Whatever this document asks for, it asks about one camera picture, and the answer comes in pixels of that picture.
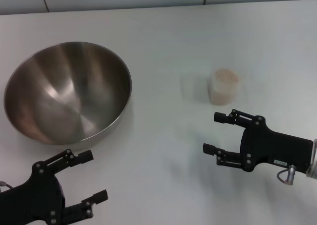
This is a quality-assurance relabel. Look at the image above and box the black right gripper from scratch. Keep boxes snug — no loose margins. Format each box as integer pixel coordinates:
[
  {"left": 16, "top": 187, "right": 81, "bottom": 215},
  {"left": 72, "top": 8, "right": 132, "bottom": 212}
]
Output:
[{"left": 203, "top": 109, "right": 314, "bottom": 173}]

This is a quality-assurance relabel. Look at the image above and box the stainless steel mixing bowl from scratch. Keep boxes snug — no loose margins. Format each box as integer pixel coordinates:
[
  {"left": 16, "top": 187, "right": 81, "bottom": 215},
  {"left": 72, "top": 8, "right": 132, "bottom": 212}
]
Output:
[{"left": 3, "top": 41, "right": 132, "bottom": 146}]

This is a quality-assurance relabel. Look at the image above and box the white uncooked rice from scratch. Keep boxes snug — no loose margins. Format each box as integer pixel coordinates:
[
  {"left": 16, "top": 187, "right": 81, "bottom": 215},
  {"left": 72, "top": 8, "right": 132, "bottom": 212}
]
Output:
[{"left": 209, "top": 68, "right": 241, "bottom": 106}]

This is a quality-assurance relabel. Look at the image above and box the clear plastic measuring cup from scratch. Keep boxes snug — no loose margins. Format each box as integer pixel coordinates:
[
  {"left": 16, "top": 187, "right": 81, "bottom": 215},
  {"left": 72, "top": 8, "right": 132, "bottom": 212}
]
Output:
[{"left": 207, "top": 65, "right": 247, "bottom": 107}]

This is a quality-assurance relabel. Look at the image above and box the right gripper connector cable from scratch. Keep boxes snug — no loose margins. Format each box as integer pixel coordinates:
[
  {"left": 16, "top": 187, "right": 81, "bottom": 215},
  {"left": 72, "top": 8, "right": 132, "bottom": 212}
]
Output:
[{"left": 276, "top": 165, "right": 297, "bottom": 185}]

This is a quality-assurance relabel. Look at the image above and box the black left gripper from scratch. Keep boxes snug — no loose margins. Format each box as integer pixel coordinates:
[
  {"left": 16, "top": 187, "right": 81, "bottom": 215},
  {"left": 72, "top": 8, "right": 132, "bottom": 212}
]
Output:
[{"left": 0, "top": 148, "right": 109, "bottom": 225}]

